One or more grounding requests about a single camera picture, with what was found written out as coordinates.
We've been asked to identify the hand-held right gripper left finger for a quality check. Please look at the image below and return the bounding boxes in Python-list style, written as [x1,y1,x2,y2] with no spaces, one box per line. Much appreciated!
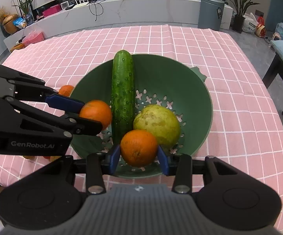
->
[50,144,121,195]

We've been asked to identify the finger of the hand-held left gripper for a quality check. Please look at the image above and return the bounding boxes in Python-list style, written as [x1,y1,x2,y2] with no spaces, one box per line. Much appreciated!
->
[0,65,85,115]
[5,97,103,136]

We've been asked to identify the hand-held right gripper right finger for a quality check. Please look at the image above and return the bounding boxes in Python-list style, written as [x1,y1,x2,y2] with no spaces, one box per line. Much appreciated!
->
[157,146,237,194]

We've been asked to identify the orange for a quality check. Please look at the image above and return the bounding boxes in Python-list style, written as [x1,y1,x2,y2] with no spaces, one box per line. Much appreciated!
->
[79,100,112,131]
[120,130,159,168]
[58,85,75,97]

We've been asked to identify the green colander bowl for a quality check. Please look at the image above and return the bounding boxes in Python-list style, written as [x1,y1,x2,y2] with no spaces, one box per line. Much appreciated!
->
[69,54,213,179]

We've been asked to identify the yellow-green pear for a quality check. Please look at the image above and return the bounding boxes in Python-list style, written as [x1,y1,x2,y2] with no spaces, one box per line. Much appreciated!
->
[133,104,181,150]

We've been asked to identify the green cucumber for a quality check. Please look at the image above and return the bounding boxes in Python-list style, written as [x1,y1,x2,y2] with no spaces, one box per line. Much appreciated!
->
[111,50,135,145]

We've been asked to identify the pink plastic bag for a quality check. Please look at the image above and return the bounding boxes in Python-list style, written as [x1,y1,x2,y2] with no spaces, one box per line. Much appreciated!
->
[23,30,45,46]

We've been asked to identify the orange box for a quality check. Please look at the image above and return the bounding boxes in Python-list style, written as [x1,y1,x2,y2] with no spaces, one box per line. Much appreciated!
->
[10,43,25,52]

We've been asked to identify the pink checked tablecloth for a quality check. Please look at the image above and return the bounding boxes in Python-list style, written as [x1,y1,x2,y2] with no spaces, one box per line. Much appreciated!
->
[0,24,283,227]

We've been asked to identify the blue snack bag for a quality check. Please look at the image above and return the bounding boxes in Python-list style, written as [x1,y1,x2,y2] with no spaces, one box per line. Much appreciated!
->
[13,17,27,28]

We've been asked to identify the pink tissue box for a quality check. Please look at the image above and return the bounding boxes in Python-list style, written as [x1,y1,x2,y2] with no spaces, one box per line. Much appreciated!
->
[42,4,61,17]

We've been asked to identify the gold vase with dried grass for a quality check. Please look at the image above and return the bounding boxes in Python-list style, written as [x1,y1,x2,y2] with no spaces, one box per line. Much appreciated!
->
[0,7,19,35]

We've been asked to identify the white router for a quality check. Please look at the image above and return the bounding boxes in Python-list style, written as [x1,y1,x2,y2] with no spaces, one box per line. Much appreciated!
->
[73,0,94,8]

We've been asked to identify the potted plant with thin leaves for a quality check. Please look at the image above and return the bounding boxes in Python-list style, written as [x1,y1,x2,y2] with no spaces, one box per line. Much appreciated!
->
[12,0,36,26]

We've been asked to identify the white marble tv cabinet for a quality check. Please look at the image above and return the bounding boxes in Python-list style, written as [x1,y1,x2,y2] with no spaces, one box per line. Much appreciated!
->
[3,0,233,52]

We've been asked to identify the grey trash bin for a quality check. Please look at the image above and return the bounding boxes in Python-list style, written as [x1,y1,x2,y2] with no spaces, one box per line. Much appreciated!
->
[197,0,225,31]

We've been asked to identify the white plastic bag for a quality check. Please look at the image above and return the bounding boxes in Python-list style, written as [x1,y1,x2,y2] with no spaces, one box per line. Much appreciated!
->
[242,12,258,33]

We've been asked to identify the red and yellow bag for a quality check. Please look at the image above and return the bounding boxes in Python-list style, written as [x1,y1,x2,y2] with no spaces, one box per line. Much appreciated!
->
[255,17,267,38]

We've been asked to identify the tall-leaved plant in black pot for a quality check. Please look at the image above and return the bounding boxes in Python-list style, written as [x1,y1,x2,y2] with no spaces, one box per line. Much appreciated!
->
[221,0,262,33]

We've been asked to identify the black cables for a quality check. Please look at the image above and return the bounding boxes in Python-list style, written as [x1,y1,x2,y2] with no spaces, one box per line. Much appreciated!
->
[89,0,106,21]

